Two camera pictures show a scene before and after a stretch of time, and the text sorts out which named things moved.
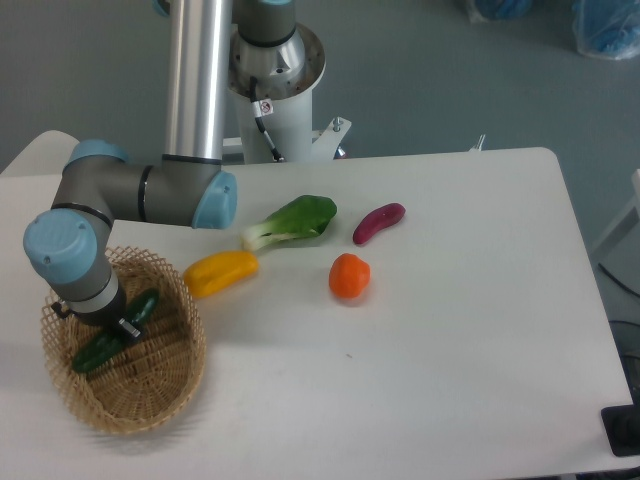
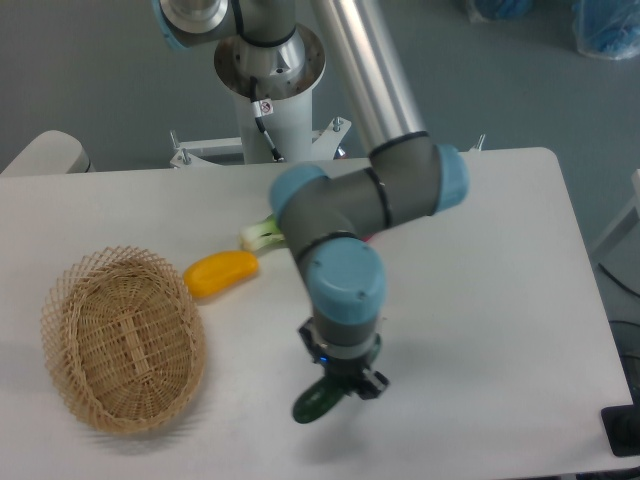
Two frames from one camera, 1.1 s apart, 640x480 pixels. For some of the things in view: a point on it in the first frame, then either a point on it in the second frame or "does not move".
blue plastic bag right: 608,29 does not move
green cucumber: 106,344 -> 316,400
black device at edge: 622,423 does not move
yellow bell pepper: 220,271 does not move
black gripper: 127,326 -> 347,369
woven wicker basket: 149,381 does not move
